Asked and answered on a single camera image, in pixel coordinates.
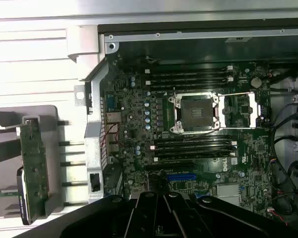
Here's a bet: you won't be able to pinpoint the thick black sleeved cable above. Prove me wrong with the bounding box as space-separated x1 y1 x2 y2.
272 158 298 216

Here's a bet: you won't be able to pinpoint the silver chipset heatsink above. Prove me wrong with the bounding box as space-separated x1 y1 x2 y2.
216 183 241 208

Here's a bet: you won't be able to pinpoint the round coin battery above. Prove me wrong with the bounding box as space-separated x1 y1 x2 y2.
250 76 263 88

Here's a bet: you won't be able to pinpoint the RAM slot white latches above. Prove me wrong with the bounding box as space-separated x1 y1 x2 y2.
144 64 234 75
150 140 238 151
153 151 237 163
144 76 234 86

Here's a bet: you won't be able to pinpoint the blue expansion slot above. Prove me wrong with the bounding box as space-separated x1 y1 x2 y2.
166 173 197 181

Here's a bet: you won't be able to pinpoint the green motherboard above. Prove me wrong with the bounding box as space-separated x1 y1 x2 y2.
103 58 274 216

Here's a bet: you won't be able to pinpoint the black expansion slot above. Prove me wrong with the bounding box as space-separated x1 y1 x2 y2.
144 162 196 172

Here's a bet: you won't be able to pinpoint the CPU socket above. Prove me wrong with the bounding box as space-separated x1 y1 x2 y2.
167 91 221 136

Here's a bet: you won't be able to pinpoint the green RAM stick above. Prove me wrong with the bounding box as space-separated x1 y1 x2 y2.
0 189 18 198

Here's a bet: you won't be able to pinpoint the metal socket cover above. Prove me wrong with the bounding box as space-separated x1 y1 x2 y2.
218 91 260 129

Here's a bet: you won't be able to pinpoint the grey parts rack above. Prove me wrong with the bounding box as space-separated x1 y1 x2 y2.
0 105 59 224

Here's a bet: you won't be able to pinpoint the locking lever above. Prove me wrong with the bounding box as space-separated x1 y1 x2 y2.
218 91 254 98

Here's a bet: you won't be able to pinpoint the thin black wire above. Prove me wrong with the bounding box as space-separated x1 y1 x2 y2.
272 102 298 149

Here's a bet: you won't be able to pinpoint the open grey PC case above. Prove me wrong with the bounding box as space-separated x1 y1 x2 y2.
66 19 298 224

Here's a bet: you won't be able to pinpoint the RAM slot black latches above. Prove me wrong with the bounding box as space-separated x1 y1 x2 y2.
149 83 229 92
149 70 229 80
155 146 233 157
155 135 233 146

